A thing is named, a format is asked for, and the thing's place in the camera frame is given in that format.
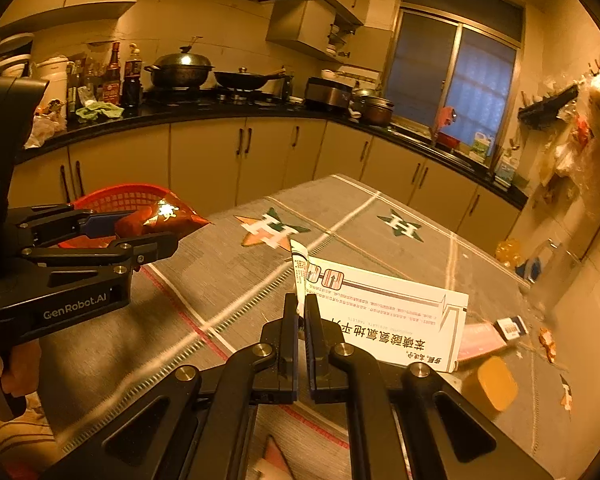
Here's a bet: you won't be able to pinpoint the green label detergent bottle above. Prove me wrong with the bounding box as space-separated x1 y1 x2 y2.
470 131 496 163

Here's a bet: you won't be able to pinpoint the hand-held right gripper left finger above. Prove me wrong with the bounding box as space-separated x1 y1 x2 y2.
45 292 301 480

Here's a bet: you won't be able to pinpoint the orange candy wrapper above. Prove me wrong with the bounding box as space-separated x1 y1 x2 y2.
538 328 557 363

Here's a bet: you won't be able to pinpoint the yellow lidded box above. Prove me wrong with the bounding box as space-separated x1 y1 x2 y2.
475 356 520 412

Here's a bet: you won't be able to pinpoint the person's left hand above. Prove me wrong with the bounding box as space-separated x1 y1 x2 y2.
0 335 43 398

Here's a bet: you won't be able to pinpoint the white plastic bag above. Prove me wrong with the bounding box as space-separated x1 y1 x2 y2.
24 102 67 150

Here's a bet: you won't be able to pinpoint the pink packet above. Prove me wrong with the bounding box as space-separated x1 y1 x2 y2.
457 321 508 363

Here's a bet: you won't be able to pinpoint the red snack bag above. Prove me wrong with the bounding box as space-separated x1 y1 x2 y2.
115 191 213 238

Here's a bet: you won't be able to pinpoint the black kitchen countertop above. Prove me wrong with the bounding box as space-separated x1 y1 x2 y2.
15 95 529 211

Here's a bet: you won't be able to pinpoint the white rice cooker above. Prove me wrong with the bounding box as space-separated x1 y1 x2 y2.
0 32 35 78

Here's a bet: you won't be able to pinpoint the row of condiment bottles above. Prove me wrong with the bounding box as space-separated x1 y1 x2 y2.
66 41 144 111

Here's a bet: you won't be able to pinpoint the lidded steel wok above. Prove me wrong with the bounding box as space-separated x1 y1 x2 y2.
144 46 215 88

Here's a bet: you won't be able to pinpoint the red plastic basket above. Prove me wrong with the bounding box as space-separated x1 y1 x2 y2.
57 183 181 251

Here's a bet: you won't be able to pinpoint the beige base cabinets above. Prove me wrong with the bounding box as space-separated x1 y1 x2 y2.
7 115 523 256

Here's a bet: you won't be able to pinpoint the kitchen window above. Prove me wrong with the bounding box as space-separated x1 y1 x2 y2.
382 0 526 146

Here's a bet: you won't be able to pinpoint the small white barcode box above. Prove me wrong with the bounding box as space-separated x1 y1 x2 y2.
495 316 529 343

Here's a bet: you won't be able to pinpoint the white medicine box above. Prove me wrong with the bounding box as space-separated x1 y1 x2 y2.
290 239 470 373

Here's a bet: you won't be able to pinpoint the green cloth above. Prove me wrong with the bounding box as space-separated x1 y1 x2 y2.
75 101 125 122

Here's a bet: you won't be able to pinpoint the grey star printed tablecloth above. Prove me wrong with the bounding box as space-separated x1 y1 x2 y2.
0 174 581 480

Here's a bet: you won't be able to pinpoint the dark cooking pot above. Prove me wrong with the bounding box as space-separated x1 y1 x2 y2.
352 89 396 127

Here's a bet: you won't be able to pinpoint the black wall rack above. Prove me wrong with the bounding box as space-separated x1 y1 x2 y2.
517 84 579 123

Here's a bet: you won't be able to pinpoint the orange plastic bag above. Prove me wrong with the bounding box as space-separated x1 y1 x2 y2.
495 239 523 268

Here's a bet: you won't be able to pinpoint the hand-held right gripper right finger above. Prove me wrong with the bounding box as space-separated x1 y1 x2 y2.
304 294 556 480

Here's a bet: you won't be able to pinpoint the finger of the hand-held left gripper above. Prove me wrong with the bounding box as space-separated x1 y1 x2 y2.
7 204 126 248
20 230 179 273

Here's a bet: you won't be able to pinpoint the black frying pan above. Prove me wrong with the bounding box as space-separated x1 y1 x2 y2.
213 66 287 92

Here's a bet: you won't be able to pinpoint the white kettle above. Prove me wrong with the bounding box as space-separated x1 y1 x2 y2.
35 57 76 106

